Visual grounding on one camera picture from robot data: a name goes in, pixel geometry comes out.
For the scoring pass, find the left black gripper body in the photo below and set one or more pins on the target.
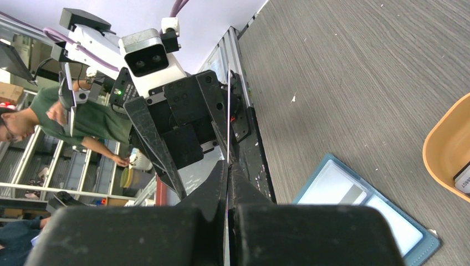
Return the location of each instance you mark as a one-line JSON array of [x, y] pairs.
[[182, 119]]

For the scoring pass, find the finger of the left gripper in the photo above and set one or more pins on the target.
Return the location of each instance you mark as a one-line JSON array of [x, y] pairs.
[[213, 96], [143, 123]]

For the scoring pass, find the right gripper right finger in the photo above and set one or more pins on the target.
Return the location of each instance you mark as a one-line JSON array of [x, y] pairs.
[[264, 233]]

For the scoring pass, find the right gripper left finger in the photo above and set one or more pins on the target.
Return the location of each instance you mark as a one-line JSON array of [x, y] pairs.
[[189, 233]]

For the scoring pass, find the thin white card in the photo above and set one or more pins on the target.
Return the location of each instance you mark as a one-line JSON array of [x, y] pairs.
[[228, 157]]

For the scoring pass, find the blue leather card holder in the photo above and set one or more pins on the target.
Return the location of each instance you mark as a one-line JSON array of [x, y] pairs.
[[415, 243]]

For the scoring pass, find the black and white card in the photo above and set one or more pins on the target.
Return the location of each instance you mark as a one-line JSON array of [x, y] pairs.
[[332, 185]]

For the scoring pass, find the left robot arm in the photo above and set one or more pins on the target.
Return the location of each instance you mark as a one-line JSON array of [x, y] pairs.
[[91, 41]]

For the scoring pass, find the grey card in tray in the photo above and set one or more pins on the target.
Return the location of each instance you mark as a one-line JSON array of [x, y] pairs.
[[461, 179]]

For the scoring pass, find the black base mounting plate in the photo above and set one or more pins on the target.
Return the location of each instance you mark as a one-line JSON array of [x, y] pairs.
[[251, 152]]

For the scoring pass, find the oval wooden tray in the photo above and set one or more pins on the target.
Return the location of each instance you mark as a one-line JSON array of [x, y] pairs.
[[446, 148]]

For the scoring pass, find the aluminium frame rail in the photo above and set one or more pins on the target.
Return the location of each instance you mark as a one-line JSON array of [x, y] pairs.
[[227, 56]]

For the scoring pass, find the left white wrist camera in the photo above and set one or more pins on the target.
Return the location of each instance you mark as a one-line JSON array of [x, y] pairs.
[[149, 58]]

